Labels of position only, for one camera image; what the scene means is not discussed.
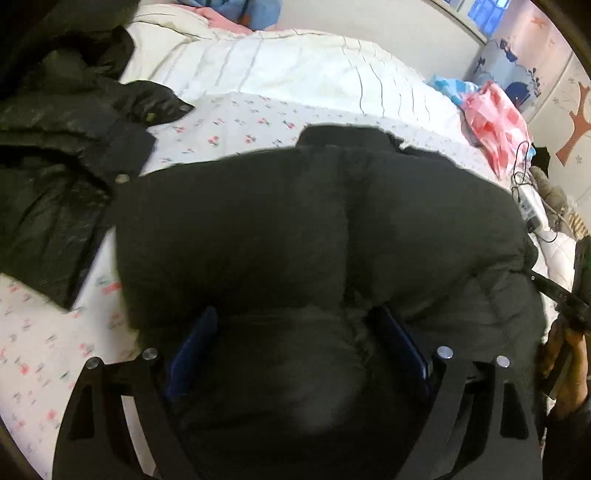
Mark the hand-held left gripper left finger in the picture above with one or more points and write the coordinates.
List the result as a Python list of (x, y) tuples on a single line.
[(196, 346)]

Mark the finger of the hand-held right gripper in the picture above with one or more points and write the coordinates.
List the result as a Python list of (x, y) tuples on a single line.
[(554, 290)]

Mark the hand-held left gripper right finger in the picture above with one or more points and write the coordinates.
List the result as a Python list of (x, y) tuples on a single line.
[(406, 346)]

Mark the black puffer jacket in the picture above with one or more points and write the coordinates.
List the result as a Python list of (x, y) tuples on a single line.
[(300, 221)]

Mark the person's right hand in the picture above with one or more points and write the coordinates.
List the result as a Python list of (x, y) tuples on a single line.
[(570, 364)]

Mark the white quilted blanket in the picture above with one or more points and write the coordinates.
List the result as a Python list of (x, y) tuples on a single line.
[(556, 254)]

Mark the beige cloth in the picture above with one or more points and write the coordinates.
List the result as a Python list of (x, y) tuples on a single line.
[(551, 194)]

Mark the pink patterned cloth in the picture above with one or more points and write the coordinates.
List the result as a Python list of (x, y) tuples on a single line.
[(496, 124)]

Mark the shiny black jacket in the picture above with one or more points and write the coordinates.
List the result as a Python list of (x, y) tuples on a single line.
[(55, 194)]

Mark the light blue printed cloth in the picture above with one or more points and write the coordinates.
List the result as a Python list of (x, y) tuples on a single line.
[(450, 87)]

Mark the floral bed sheet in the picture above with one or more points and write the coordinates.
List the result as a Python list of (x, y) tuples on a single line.
[(240, 120)]

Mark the window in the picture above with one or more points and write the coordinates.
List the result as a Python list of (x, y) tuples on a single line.
[(485, 14)]

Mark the white striped quilt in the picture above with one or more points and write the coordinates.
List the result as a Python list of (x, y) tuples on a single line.
[(300, 64)]

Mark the tree wall sticker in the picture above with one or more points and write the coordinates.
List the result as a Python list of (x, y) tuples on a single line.
[(577, 124)]

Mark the blue figure wall poster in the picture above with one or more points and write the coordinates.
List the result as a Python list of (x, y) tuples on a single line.
[(515, 90)]

